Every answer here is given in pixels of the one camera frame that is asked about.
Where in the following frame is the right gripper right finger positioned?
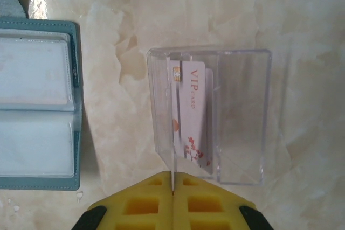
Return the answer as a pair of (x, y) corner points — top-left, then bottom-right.
(173, 171), (271, 230)

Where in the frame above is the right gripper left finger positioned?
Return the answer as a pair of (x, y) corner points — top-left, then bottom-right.
(76, 170), (174, 230)

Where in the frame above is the white VIP card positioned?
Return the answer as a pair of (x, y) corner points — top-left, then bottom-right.
(180, 61), (216, 169)

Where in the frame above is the clear plastic box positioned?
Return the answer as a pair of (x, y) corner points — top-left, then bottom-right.
(146, 47), (273, 187)

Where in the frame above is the white chip card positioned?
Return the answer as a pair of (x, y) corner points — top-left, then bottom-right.
(166, 57), (184, 196)

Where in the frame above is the plain white card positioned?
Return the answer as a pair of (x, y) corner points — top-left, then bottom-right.
(204, 68), (219, 177)

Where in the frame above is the teal card holder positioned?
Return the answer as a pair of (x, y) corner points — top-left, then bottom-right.
(0, 0), (85, 192)

